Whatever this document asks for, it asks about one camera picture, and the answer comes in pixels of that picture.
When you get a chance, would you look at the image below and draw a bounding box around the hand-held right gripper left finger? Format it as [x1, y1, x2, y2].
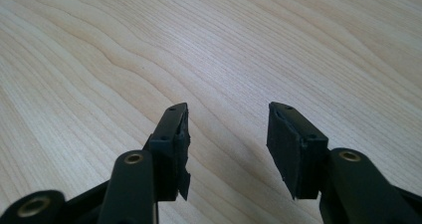
[142, 102, 192, 202]

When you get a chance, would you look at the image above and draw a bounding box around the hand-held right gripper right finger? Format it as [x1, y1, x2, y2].
[266, 101, 330, 201]

